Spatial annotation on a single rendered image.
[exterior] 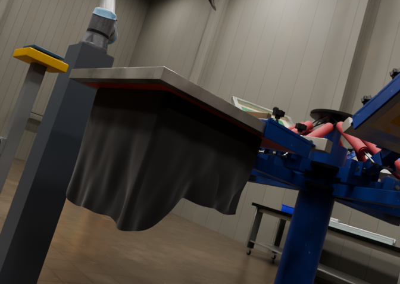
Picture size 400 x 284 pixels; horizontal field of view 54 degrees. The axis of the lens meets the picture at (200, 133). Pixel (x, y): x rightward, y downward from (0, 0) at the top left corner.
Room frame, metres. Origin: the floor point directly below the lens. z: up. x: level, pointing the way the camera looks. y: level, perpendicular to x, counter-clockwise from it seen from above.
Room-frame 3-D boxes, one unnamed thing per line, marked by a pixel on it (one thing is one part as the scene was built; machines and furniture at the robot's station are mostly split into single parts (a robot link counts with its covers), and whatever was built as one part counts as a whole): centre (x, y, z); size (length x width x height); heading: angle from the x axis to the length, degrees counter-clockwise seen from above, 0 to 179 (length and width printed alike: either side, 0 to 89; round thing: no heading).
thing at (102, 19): (1.98, 0.65, 1.37); 0.13 x 0.12 x 0.14; 4
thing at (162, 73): (1.52, 0.05, 0.97); 0.79 x 0.58 x 0.04; 132
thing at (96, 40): (1.97, 0.65, 1.25); 0.15 x 0.15 x 0.10
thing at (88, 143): (1.33, 0.27, 0.74); 0.45 x 0.03 x 0.43; 42
